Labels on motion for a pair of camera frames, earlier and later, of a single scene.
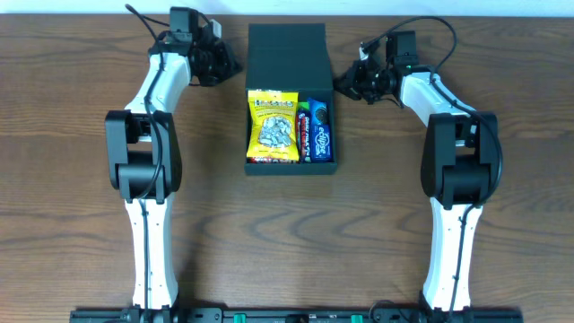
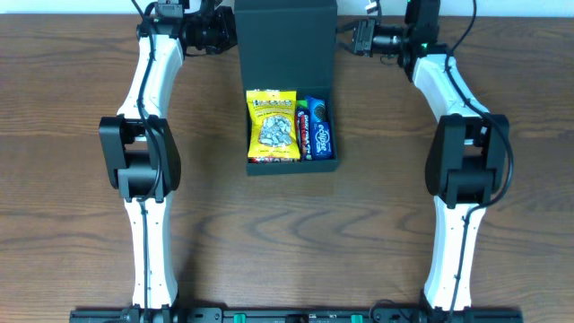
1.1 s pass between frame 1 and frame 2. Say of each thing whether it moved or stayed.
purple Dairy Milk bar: stayed
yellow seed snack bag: stayed
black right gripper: moved
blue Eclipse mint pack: stayed
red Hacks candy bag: stayed
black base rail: stayed
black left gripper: moved
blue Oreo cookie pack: stayed
